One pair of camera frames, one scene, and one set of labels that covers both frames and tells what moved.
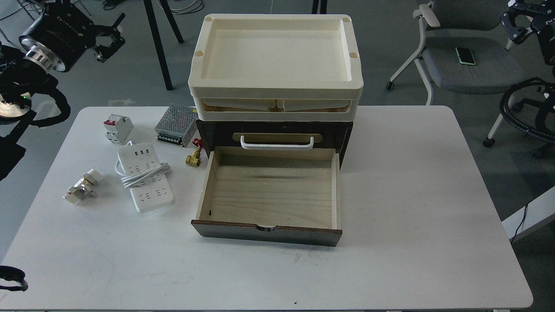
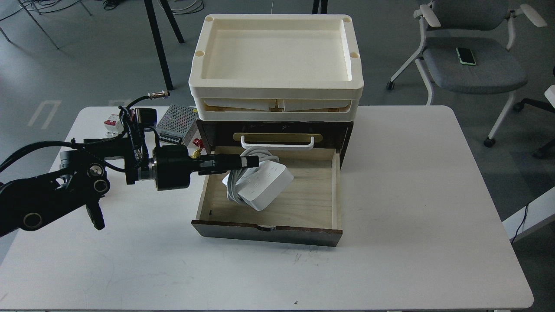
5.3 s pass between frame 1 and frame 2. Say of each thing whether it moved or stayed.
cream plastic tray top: stayed
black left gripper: moved
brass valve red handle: stayed
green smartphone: stayed
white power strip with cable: moved
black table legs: stayed
